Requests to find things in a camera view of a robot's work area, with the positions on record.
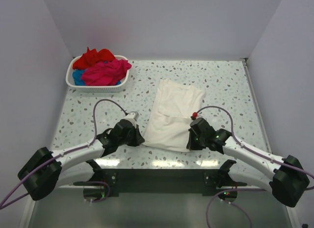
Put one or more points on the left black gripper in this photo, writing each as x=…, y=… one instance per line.
x=138, y=138

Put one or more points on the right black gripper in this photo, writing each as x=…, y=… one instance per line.
x=191, y=145

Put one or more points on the white t shirt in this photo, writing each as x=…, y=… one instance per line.
x=170, y=117

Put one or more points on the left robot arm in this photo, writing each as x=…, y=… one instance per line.
x=47, y=170

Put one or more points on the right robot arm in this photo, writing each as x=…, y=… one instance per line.
x=284, y=178

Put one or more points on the magenta t shirt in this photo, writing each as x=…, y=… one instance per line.
x=106, y=74

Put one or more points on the blue t shirt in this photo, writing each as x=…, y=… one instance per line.
x=77, y=77

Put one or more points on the white plastic laundry basket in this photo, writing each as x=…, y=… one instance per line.
x=94, y=89

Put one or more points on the red t shirt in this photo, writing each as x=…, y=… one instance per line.
x=92, y=57

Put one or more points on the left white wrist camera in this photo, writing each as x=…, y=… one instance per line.
x=132, y=117

